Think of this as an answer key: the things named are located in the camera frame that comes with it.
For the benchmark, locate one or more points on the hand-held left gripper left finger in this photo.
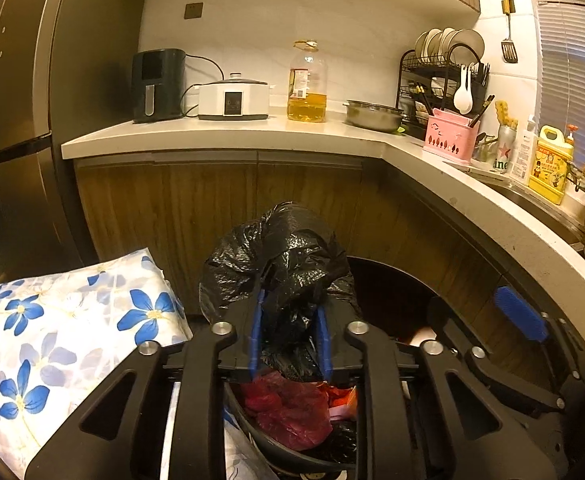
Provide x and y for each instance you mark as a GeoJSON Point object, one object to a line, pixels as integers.
{"type": "Point", "coordinates": [256, 330]}

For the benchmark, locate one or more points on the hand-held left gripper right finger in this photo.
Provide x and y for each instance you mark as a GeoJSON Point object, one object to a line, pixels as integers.
{"type": "Point", "coordinates": [325, 345]}

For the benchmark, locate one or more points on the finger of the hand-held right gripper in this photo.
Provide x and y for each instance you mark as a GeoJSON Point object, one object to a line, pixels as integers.
{"type": "Point", "coordinates": [517, 312]}
{"type": "Point", "coordinates": [452, 325]}

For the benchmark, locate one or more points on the black trash bin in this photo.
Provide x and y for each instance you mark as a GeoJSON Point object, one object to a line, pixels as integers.
{"type": "Point", "coordinates": [387, 300]}

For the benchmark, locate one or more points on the large black plastic bag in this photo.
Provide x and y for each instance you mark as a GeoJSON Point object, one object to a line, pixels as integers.
{"type": "Point", "coordinates": [287, 260]}

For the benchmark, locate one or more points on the dark red plastic bag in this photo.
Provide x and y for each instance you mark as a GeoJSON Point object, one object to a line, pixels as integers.
{"type": "Point", "coordinates": [287, 410]}

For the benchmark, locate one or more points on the steel sink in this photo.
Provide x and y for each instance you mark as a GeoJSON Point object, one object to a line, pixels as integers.
{"type": "Point", "coordinates": [537, 205]}

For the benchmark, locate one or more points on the yellow detergent bottle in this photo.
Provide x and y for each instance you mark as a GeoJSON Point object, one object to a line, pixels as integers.
{"type": "Point", "coordinates": [549, 170]}

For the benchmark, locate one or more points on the wooden base cabinet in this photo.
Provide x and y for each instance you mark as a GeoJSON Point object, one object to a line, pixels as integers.
{"type": "Point", "coordinates": [172, 200]}

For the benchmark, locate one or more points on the white plastic bottle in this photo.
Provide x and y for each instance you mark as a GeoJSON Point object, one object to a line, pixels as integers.
{"type": "Point", "coordinates": [524, 157]}

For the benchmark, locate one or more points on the silver beer can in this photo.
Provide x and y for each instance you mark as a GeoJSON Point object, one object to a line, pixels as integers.
{"type": "Point", "coordinates": [504, 152]}

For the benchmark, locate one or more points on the blue floral tablecloth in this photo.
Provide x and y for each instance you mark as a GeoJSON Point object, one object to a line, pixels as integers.
{"type": "Point", "coordinates": [72, 340]}

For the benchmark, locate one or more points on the pink utensil holder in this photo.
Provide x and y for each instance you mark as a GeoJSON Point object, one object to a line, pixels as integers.
{"type": "Point", "coordinates": [447, 137]}

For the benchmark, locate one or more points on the yellow knobby utensil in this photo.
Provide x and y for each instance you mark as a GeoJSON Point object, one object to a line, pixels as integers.
{"type": "Point", "coordinates": [507, 115]}

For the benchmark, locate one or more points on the light stone kitchen counter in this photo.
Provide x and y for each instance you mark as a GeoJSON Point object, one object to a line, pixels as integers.
{"type": "Point", "coordinates": [222, 132]}

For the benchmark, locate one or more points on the white rice spoon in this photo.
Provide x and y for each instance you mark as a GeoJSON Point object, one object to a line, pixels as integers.
{"type": "Point", "coordinates": [462, 97]}

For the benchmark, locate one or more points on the steel mixing bowl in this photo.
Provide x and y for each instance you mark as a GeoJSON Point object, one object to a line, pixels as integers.
{"type": "Point", "coordinates": [375, 115]}

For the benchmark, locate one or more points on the white electric cooker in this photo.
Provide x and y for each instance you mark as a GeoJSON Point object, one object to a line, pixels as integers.
{"type": "Point", "coordinates": [235, 100]}

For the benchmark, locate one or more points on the cooking oil bottle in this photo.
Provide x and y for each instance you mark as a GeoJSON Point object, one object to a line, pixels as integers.
{"type": "Point", "coordinates": [307, 95]}

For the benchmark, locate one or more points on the window blinds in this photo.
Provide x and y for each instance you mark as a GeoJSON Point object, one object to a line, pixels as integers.
{"type": "Point", "coordinates": [572, 60]}

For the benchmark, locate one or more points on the hanging black spatula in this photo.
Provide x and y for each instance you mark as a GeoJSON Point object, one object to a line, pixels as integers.
{"type": "Point", "coordinates": [509, 52]}

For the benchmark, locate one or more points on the black air fryer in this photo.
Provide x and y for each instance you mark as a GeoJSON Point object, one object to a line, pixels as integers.
{"type": "Point", "coordinates": [157, 85]}

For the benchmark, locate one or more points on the row of white plates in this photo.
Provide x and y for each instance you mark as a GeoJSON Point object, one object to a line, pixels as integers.
{"type": "Point", "coordinates": [447, 42]}

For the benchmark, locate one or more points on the dark steel refrigerator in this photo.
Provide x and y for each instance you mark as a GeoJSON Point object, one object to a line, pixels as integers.
{"type": "Point", "coordinates": [32, 85]}

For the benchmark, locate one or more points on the brown wall switch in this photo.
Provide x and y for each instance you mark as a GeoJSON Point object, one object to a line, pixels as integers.
{"type": "Point", "coordinates": [193, 10]}

